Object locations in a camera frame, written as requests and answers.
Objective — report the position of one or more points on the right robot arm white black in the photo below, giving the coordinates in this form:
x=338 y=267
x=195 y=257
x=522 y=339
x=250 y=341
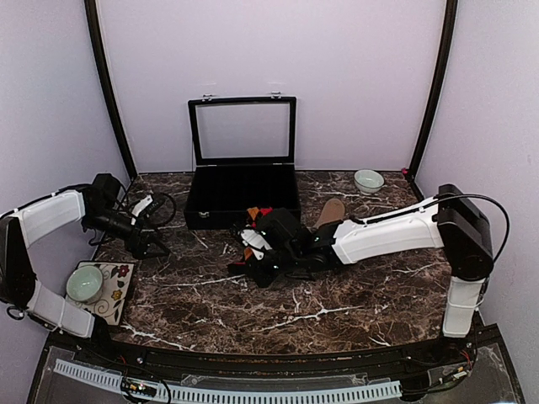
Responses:
x=449 y=221

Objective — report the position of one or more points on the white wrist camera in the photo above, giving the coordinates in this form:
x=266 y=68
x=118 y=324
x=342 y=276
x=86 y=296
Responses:
x=253 y=239
x=139 y=207

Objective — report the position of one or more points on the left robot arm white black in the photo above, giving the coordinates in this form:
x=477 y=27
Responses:
x=34 y=237

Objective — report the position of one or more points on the black frame post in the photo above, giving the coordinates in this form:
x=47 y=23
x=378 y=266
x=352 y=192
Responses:
x=443 y=54
x=105 y=80

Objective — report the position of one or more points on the right black frame post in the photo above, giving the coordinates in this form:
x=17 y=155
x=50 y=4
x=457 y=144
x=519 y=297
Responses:
x=443 y=54

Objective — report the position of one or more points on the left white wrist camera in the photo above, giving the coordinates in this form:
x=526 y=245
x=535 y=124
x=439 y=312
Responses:
x=139 y=207

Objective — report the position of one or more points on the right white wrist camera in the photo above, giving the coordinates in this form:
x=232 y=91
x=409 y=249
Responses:
x=253 y=239

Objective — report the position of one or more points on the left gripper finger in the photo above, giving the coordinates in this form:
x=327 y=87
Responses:
x=140 y=251
x=156 y=245

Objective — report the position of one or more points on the black display case glass lid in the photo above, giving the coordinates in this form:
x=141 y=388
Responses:
x=245 y=154

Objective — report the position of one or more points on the green circuit board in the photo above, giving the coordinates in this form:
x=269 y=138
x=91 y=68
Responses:
x=137 y=388

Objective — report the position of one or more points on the pale green bowl on mat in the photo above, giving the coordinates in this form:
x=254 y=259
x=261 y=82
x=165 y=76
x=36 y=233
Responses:
x=85 y=284

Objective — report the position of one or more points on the floral patterned mat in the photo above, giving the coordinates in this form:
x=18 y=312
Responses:
x=117 y=280

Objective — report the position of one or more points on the pale green bowl at back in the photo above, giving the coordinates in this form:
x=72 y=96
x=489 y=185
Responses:
x=368 y=181

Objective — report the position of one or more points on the black front rail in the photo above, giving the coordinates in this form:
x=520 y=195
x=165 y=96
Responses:
x=148 y=355

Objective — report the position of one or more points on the white slotted cable duct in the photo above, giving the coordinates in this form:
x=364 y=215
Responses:
x=202 y=389

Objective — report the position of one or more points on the tan brown sock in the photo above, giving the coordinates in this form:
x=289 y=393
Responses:
x=332 y=215

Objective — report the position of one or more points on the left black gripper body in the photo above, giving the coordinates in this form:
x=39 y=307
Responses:
x=103 y=224

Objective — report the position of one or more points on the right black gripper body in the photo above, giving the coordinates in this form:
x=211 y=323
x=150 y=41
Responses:
x=286 y=258

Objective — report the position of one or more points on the left black frame post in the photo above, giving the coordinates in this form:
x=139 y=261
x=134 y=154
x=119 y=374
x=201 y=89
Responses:
x=105 y=80

